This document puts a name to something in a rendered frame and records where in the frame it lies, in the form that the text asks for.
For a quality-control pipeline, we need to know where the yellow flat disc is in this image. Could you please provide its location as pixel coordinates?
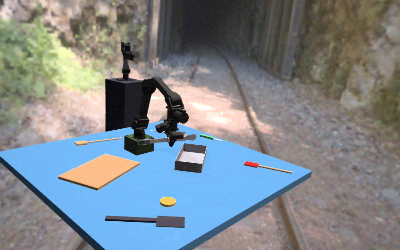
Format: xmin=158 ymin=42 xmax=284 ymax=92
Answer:
xmin=160 ymin=197 xmax=176 ymax=207

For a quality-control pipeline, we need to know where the light wooden board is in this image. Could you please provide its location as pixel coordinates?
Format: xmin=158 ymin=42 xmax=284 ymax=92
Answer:
xmin=58 ymin=154 xmax=140 ymax=191

